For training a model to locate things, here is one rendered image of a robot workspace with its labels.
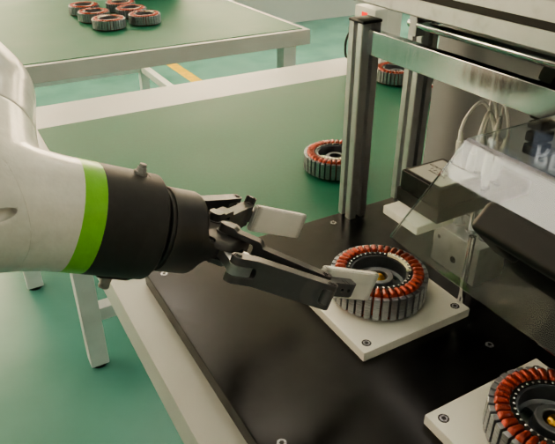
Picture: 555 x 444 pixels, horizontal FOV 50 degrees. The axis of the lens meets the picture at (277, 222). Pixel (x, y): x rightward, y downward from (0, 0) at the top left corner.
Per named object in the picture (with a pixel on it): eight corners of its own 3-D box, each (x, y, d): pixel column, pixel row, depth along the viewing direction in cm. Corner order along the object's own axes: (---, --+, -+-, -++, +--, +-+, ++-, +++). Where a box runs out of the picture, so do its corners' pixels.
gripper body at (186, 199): (124, 242, 56) (209, 253, 61) (154, 289, 50) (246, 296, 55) (148, 169, 54) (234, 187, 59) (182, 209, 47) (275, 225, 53)
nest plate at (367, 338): (363, 362, 62) (364, 353, 62) (290, 287, 73) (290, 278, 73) (468, 316, 69) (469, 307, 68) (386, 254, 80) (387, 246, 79)
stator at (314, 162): (313, 152, 113) (313, 134, 111) (371, 160, 110) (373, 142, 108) (296, 177, 104) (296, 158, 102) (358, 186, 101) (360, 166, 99)
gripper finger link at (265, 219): (248, 231, 66) (246, 227, 66) (298, 239, 70) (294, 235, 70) (258, 206, 65) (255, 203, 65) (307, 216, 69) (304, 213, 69)
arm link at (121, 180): (122, 177, 43) (90, 136, 50) (78, 314, 47) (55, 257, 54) (195, 191, 47) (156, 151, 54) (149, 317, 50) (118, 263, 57)
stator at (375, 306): (367, 336, 64) (370, 309, 62) (311, 282, 72) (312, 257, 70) (445, 304, 68) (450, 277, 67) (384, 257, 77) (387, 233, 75)
